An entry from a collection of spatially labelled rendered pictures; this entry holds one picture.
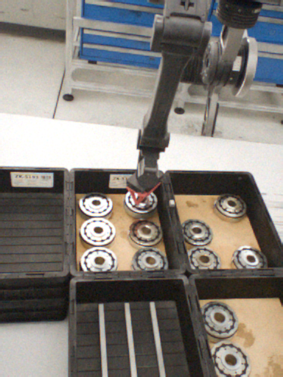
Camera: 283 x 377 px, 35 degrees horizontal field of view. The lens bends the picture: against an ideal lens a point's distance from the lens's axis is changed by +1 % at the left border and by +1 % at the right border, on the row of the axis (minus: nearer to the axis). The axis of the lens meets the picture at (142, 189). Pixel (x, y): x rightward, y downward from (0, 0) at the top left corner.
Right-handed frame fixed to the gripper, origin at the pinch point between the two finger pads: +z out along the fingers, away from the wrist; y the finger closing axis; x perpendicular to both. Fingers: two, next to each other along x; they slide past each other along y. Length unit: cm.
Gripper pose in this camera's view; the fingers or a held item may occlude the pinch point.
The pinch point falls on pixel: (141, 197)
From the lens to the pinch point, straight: 137.7
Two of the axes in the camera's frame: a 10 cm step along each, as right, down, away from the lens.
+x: -7.8, -5.0, 3.7
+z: -1.1, 6.9, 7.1
